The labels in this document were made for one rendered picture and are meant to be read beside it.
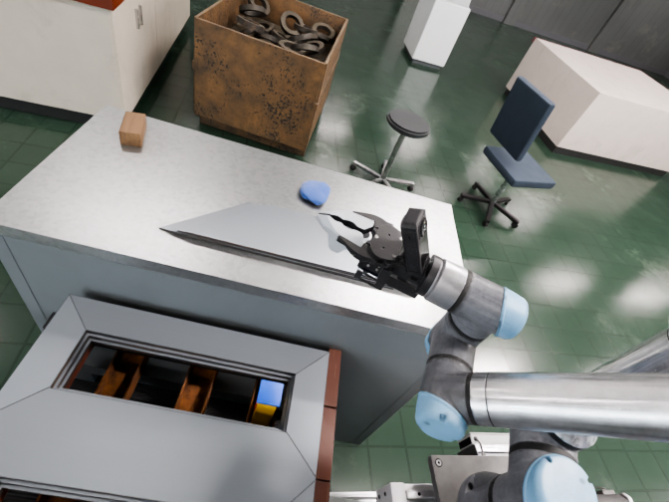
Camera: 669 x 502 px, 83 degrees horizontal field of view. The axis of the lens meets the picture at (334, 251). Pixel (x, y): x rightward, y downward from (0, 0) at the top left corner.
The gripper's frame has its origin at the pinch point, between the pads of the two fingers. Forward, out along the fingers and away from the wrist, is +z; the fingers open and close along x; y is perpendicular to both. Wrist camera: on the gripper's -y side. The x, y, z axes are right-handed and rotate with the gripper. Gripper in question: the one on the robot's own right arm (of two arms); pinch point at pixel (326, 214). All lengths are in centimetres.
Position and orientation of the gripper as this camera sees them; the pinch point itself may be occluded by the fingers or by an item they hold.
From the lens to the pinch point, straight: 61.8
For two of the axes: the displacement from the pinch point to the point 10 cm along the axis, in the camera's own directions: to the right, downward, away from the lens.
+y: -2.2, 5.6, 8.0
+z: -8.9, -4.5, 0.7
